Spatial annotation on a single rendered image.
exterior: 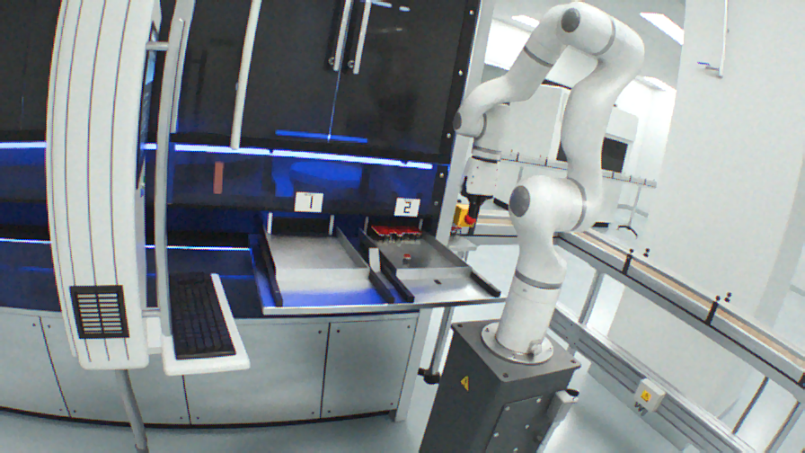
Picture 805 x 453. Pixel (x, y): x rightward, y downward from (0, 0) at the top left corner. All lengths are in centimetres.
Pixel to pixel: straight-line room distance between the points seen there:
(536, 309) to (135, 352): 87
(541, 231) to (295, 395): 119
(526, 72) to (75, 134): 97
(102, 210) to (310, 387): 118
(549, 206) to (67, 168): 90
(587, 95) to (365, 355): 125
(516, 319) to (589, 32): 64
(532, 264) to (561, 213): 14
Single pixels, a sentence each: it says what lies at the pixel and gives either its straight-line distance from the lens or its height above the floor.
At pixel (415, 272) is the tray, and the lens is 126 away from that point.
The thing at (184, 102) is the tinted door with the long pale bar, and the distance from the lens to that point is 129.
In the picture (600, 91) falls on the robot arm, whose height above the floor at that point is 149.
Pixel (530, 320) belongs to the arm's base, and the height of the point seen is 96.
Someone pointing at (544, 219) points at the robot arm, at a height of 121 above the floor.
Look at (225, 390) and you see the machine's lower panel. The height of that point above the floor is 28.
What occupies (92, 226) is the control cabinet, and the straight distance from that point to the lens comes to 80.
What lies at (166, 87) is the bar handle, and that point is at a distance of 75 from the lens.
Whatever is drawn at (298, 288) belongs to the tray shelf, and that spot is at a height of 88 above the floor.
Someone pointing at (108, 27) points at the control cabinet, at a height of 146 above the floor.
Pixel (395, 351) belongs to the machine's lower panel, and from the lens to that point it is 175.
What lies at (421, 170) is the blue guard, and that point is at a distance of 146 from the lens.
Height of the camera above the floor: 139
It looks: 17 degrees down
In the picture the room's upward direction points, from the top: 10 degrees clockwise
